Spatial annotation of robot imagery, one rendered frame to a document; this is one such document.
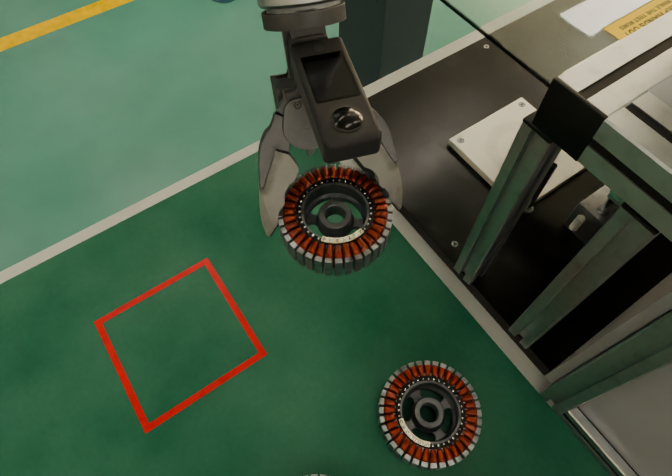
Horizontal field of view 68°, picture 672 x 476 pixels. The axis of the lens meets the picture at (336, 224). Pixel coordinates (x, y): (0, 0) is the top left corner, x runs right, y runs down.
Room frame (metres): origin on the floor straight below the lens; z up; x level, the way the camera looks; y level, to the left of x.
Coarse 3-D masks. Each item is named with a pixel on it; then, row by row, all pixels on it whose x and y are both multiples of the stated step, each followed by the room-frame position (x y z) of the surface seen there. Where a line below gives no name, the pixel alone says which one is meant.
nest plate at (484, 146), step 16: (496, 112) 0.54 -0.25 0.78; (512, 112) 0.54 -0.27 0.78; (528, 112) 0.54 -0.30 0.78; (480, 128) 0.50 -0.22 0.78; (496, 128) 0.50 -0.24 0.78; (512, 128) 0.50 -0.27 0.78; (448, 144) 0.48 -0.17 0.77; (464, 144) 0.47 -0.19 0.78; (480, 144) 0.47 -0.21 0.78; (496, 144) 0.47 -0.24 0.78; (480, 160) 0.44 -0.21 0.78; (496, 160) 0.44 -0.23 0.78; (560, 160) 0.44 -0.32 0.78; (496, 176) 0.42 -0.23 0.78; (560, 176) 0.42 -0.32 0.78; (544, 192) 0.39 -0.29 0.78
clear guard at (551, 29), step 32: (448, 0) 0.41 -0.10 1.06; (480, 0) 0.41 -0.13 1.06; (512, 0) 0.41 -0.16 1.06; (544, 0) 0.41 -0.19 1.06; (576, 0) 0.41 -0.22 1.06; (608, 0) 0.41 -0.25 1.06; (640, 0) 0.41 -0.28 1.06; (480, 32) 0.37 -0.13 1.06; (512, 32) 0.37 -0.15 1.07; (544, 32) 0.37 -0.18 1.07; (576, 32) 0.37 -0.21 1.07; (544, 64) 0.33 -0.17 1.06; (576, 64) 0.33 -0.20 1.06
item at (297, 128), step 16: (272, 16) 0.34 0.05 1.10; (288, 16) 0.34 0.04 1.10; (304, 16) 0.34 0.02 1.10; (320, 16) 0.34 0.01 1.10; (336, 16) 0.35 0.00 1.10; (288, 32) 0.37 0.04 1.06; (304, 32) 0.35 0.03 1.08; (320, 32) 0.35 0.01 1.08; (288, 48) 0.37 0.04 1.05; (288, 64) 0.36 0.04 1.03; (272, 80) 0.36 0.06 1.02; (288, 80) 0.35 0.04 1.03; (288, 96) 0.31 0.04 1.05; (288, 112) 0.30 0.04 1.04; (304, 112) 0.30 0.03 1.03; (288, 128) 0.29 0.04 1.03; (304, 128) 0.29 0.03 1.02; (304, 144) 0.29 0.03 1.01
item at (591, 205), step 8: (600, 192) 0.36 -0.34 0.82; (608, 192) 0.36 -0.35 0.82; (584, 200) 0.35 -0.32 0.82; (592, 200) 0.35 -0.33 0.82; (600, 200) 0.35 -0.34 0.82; (576, 208) 0.34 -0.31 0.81; (584, 208) 0.34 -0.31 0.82; (592, 208) 0.34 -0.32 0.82; (616, 208) 0.34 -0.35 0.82; (576, 216) 0.34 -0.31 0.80; (592, 216) 0.33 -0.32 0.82; (600, 216) 0.32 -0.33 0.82; (608, 216) 0.32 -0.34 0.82; (568, 224) 0.34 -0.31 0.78; (584, 224) 0.33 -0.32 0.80; (592, 224) 0.32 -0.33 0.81; (600, 224) 0.31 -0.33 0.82; (576, 232) 0.33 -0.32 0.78; (584, 232) 0.32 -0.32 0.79; (592, 232) 0.32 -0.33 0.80; (584, 240) 0.32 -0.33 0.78
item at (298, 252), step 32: (288, 192) 0.28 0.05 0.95; (320, 192) 0.28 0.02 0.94; (352, 192) 0.28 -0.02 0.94; (384, 192) 0.28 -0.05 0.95; (288, 224) 0.24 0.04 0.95; (320, 224) 0.25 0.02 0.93; (352, 224) 0.25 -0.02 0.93; (384, 224) 0.24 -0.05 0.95; (320, 256) 0.21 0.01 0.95; (352, 256) 0.21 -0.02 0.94
